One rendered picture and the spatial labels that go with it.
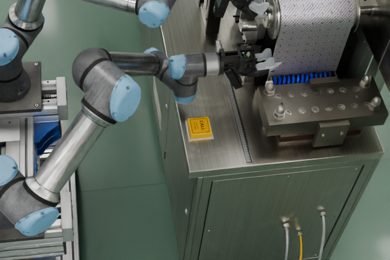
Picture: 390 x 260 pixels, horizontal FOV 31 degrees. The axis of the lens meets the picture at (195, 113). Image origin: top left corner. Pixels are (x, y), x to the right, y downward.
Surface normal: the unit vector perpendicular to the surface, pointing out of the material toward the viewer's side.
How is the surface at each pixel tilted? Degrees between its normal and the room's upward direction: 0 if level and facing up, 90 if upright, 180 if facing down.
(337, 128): 90
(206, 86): 0
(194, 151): 0
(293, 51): 90
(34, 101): 0
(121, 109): 85
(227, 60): 90
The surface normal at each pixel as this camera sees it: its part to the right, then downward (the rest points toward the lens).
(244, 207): 0.18, 0.79
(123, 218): 0.07, -0.61
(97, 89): -0.52, -0.13
